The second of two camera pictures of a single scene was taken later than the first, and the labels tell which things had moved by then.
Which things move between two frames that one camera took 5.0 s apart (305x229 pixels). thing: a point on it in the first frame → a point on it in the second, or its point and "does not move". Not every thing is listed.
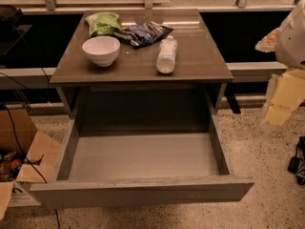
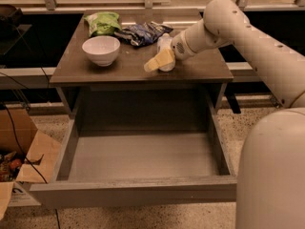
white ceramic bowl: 102,50 does not move
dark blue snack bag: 144,33 does not move
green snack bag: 103,24 does not move
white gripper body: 292,38 → 180,49
